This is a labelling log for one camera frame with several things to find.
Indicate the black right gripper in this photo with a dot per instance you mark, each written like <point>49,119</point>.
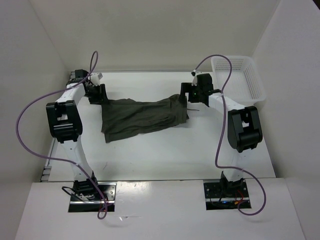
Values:
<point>191,98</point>

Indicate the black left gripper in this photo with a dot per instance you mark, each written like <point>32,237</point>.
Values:
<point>101,94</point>

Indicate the dark olive green shorts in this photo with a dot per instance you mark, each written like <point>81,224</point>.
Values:
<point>126,118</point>

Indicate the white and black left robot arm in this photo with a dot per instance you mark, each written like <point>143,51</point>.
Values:
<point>66,127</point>

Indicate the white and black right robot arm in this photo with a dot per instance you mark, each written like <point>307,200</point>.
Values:
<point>241,126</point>

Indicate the white perforated plastic basket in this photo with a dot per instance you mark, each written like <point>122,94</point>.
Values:
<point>244,86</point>

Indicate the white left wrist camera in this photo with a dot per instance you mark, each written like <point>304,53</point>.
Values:
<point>95,78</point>

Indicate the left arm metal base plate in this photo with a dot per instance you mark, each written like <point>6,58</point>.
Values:
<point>92,202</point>

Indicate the aluminium table edge rail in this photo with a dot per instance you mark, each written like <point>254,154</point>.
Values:
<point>55,171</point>

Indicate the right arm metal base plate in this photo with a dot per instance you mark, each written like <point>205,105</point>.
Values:
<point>218,199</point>

